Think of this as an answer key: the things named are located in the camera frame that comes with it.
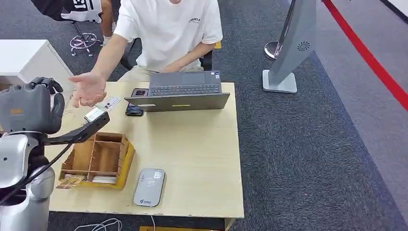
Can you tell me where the grey card reader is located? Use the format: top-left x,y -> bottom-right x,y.
133,168 -> 166,208

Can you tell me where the wooden card box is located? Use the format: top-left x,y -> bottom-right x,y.
58,131 -> 137,191

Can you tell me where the brown printed card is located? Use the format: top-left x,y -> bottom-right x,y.
56,174 -> 86,190

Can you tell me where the person in dark jersey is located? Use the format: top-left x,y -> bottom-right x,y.
30,0 -> 117,48

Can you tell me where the grey kiosk stand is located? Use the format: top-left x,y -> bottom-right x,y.
261,0 -> 318,94

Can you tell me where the person's right hand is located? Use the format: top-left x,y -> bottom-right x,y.
68,71 -> 108,108

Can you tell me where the red floor tape line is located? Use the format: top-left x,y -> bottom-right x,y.
321,0 -> 408,113

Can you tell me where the white card stack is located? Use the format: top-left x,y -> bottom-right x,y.
91,175 -> 117,185

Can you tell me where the pale wooden desk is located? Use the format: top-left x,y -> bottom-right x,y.
44,81 -> 245,231

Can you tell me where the chrome stanchion post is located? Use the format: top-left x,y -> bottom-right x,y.
263,0 -> 296,61

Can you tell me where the black office chair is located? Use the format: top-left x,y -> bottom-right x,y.
119,38 -> 214,72

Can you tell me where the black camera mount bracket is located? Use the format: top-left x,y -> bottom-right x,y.
42,111 -> 111,146

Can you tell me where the white cable bundle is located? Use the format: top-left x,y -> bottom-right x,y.
73,218 -> 123,231

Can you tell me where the grey laptop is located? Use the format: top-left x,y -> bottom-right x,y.
124,70 -> 231,113

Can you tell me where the orange floor tape strip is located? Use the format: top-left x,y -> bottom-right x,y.
139,226 -> 224,231

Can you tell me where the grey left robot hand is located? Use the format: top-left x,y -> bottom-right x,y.
0,77 -> 65,135

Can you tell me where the white cabinet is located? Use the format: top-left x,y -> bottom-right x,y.
0,39 -> 76,94

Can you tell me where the black smartphone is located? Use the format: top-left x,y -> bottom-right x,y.
125,88 -> 150,117

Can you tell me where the seated person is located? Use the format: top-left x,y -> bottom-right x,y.
68,0 -> 224,108

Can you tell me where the white printed card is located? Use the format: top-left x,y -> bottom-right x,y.
95,96 -> 121,112

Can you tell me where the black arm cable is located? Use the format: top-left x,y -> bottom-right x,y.
0,142 -> 73,205

